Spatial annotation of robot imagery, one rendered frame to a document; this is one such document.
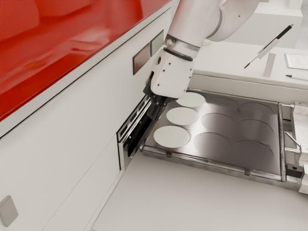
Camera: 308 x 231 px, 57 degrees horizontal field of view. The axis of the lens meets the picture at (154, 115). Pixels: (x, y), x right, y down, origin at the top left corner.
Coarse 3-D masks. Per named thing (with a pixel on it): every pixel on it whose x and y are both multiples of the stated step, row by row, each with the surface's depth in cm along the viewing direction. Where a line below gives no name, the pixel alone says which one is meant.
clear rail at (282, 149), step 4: (280, 104) 93; (280, 108) 91; (280, 112) 89; (280, 116) 87; (280, 120) 85; (280, 124) 83; (280, 128) 82; (280, 132) 80; (280, 136) 79; (280, 140) 77; (284, 140) 78; (280, 144) 76; (284, 144) 76; (280, 148) 74; (284, 148) 74; (280, 152) 73; (284, 152) 73; (280, 156) 72; (280, 160) 71; (284, 160) 70; (280, 164) 70; (284, 164) 69; (280, 168) 68; (284, 168) 68; (280, 172) 67; (284, 172) 67; (284, 176) 66; (284, 180) 65
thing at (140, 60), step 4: (148, 48) 78; (144, 52) 75; (148, 52) 78; (136, 56) 70; (140, 56) 73; (144, 56) 76; (148, 56) 79; (136, 60) 71; (140, 60) 73; (144, 60) 76; (136, 64) 71; (140, 64) 74; (136, 68) 72
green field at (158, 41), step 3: (162, 33) 88; (159, 36) 85; (162, 36) 88; (156, 39) 83; (159, 39) 86; (162, 39) 89; (153, 42) 81; (156, 42) 83; (159, 42) 86; (162, 42) 89; (153, 45) 81; (156, 45) 84; (159, 45) 87; (153, 48) 82; (156, 48) 84; (153, 51) 82
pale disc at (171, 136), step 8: (160, 128) 82; (168, 128) 82; (176, 128) 82; (160, 136) 79; (168, 136) 79; (176, 136) 79; (184, 136) 79; (160, 144) 76; (168, 144) 76; (176, 144) 76; (184, 144) 76
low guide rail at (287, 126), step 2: (284, 120) 95; (284, 122) 93; (286, 122) 93; (288, 122) 93; (290, 122) 93; (284, 124) 93; (286, 124) 93; (288, 124) 93; (290, 124) 93; (284, 126) 94; (286, 126) 93; (288, 126) 93; (290, 126) 93; (284, 128) 94; (286, 128) 94; (288, 128) 94; (290, 128) 93; (284, 130) 94; (286, 130) 94; (288, 130) 94; (290, 130) 94
